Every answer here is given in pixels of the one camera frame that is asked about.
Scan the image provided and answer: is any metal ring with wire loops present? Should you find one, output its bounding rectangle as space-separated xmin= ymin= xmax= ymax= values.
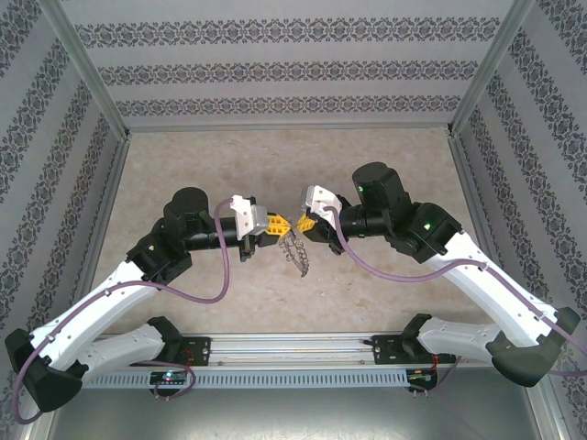
xmin=277 ymin=228 xmax=314 ymax=280

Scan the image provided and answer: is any circuit board with green light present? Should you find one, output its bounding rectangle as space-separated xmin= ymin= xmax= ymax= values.
xmin=150 ymin=370 xmax=191 ymax=386

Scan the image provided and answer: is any grey metal sheet panel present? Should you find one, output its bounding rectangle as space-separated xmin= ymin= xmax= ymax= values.
xmin=27 ymin=361 xmax=566 ymax=440

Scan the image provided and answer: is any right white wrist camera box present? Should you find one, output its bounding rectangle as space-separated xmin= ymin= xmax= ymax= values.
xmin=300 ymin=184 xmax=343 ymax=224

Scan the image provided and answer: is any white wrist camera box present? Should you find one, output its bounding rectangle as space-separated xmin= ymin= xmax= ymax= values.
xmin=300 ymin=184 xmax=343 ymax=224
xmin=227 ymin=194 xmax=270 ymax=241

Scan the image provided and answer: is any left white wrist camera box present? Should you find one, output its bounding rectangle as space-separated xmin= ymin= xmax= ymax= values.
xmin=227 ymin=194 xmax=270 ymax=241

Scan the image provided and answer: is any aluminium side rail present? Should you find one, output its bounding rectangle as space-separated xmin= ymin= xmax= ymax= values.
xmin=68 ymin=136 xmax=133 ymax=322
xmin=447 ymin=135 xmax=517 ymax=299

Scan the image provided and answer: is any aluminium back rail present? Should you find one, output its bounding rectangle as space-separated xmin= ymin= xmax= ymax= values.
xmin=126 ymin=122 xmax=453 ymax=136

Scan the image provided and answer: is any aluminium mounting rail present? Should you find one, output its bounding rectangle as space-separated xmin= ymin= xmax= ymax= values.
xmin=90 ymin=330 xmax=495 ymax=369

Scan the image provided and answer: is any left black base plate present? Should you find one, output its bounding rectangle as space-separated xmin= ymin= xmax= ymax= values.
xmin=176 ymin=336 xmax=214 ymax=369

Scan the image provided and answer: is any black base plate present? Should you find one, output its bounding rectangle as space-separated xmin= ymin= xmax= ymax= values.
xmin=371 ymin=333 xmax=458 ymax=367
xmin=176 ymin=336 xmax=214 ymax=369

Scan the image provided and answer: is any white slotted cable duct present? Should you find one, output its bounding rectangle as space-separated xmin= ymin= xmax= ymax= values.
xmin=83 ymin=368 xmax=411 ymax=390

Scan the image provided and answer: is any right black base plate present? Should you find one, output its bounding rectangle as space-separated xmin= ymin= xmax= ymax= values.
xmin=371 ymin=333 xmax=458 ymax=367

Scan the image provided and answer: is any aluminium frame post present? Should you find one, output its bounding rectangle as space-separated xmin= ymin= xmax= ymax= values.
xmin=39 ymin=0 xmax=133 ymax=141
xmin=445 ymin=0 xmax=537 ymax=138

